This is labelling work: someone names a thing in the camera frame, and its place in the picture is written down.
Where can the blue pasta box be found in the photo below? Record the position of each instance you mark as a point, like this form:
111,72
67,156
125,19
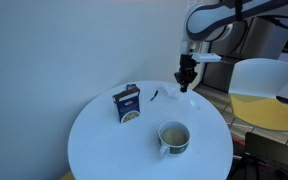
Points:
127,103

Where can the round white table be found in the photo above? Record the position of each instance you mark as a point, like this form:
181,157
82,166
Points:
101,148

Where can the white and green mug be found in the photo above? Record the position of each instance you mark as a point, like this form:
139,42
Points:
173,137

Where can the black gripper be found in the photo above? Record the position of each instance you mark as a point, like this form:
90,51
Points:
186,73

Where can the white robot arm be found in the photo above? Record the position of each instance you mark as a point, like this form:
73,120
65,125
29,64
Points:
207,23

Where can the clear plastic spoon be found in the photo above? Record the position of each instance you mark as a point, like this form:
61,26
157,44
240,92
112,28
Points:
194,105

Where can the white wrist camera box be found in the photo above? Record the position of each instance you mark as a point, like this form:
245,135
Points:
206,57

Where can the black equipment cart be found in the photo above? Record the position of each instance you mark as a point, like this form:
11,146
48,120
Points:
258,158

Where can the white and yellow chair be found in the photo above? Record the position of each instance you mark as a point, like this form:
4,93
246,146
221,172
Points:
253,91

